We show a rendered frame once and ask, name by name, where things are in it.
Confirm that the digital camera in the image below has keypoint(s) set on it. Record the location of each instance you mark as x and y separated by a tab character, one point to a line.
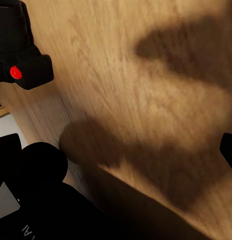
20	61

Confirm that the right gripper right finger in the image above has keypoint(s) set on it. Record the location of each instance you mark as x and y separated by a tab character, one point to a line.
226	147

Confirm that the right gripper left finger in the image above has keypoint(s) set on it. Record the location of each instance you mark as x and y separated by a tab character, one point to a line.
10	149

